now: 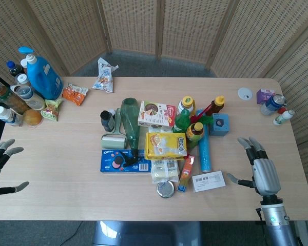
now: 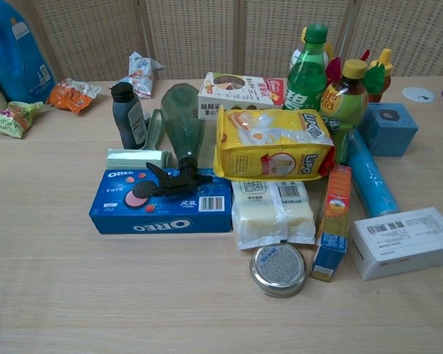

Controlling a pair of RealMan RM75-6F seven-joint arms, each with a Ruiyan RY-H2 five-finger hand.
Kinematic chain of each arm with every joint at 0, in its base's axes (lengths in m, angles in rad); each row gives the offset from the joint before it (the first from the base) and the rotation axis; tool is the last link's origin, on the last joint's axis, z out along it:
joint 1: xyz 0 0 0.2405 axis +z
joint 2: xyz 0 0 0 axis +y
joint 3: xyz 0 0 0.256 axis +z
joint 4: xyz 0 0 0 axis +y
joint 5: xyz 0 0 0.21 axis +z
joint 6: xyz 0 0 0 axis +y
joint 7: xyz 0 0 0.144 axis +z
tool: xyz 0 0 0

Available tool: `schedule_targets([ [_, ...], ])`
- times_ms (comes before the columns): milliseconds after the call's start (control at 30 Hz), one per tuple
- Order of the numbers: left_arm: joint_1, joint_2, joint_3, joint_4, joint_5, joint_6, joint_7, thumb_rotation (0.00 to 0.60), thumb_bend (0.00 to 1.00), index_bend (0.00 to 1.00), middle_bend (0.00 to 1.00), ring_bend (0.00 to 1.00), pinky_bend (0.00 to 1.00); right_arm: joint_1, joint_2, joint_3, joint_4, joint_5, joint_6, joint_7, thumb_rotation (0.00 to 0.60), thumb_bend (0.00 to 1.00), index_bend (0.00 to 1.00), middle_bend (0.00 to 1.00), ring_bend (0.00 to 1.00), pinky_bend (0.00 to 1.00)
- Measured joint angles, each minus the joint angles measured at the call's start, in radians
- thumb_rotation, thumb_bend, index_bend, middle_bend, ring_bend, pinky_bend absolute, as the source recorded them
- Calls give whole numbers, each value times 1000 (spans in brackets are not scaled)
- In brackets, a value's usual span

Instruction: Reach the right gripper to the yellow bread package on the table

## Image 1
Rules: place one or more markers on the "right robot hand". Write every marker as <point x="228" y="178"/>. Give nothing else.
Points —
<point x="264" y="171"/>

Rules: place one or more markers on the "yellow snack bag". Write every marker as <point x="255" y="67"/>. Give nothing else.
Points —
<point x="166" y="145"/>

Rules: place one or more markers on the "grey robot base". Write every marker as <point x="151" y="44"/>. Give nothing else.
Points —
<point x="146" y="233"/>

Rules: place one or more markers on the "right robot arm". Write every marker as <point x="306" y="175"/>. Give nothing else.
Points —
<point x="278" y="220"/>

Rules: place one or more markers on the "green-yellow snack packet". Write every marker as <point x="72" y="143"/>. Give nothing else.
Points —
<point x="51" y="109"/>

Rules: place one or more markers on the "orange small box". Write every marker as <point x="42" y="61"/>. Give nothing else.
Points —
<point x="186" y="174"/>

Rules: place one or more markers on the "orange snack packet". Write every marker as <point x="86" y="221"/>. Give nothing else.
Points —
<point x="74" y="93"/>

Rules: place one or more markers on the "white pie snack box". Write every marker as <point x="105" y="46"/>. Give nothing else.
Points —
<point x="156" y="114"/>

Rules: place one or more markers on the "white snack packet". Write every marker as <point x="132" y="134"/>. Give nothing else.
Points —
<point x="104" y="77"/>

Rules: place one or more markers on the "white-capped white bottle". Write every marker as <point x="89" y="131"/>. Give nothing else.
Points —
<point x="6" y="115"/>

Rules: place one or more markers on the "orange fruit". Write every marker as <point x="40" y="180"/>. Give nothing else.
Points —
<point x="32" y="118"/>

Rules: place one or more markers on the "white label card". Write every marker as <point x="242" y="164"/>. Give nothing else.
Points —
<point x="208" y="181"/>

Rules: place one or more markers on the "small white green-labelled bottle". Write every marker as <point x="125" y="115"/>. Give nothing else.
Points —
<point x="283" y="118"/>

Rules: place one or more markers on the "brown tea bottle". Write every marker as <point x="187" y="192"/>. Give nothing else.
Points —
<point x="7" y="98"/>

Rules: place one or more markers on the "blue cylindrical tube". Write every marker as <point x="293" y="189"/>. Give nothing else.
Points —
<point x="204" y="153"/>

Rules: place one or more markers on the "red small cap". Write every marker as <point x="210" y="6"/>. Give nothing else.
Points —
<point x="281" y="110"/>

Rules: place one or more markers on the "blue square box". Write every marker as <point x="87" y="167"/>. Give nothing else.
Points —
<point x="220" y="124"/>

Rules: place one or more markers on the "blue drink can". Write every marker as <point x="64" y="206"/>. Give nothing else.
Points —
<point x="272" y="103"/>

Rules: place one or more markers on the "clear jar with grey lid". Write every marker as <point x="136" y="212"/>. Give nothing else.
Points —
<point x="28" y="96"/>

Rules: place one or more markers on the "purple small carton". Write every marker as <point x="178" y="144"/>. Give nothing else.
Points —
<point x="264" y="95"/>

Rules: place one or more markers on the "yellow-capped dark tea bottle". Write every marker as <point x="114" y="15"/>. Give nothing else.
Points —
<point x="195" y="132"/>

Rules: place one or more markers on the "white round table grommet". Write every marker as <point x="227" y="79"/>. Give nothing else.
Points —
<point x="245" y="93"/>

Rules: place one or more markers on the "grey-capped bottle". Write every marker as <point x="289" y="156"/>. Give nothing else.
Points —
<point x="21" y="79"/>

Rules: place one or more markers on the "yellow-capped red sauce bottle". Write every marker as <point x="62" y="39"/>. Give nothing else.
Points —
<point x="214" y="105"/>

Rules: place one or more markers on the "dark cola bottle blue cap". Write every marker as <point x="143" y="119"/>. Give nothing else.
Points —
<point x="15" y="68"/>

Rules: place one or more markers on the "blue detergent pump bottle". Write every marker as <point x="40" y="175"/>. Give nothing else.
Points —
<point x="42" y="77"/>

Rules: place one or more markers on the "green plastic soda bottle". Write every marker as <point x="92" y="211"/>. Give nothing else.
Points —
<point x="181" y="121"/>

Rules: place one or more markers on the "white-capped clear bottle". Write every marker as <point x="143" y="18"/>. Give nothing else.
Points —
<point x="24" y="64"/>

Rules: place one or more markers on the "clear pack of white goods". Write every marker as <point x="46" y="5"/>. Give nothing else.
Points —
<point x="164" y="170"/>

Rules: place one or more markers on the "round metal tin can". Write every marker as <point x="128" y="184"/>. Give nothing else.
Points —
<point x="165" y="189"/>

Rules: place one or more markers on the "yellow-capped white bottle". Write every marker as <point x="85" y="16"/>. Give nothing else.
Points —
<point x="187" y="104"/>

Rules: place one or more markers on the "dark grey small bottle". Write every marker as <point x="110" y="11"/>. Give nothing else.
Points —
<point x="107" y="120"/>

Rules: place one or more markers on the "green lint roller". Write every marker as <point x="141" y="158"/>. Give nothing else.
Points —
<point x="115" y="137"/>

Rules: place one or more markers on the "blue Oreo cookie box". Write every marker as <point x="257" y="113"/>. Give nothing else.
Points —
<point x="123" y="162"/>

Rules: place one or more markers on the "green glass bottle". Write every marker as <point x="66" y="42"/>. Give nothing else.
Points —
<point x="130" y="120"/>

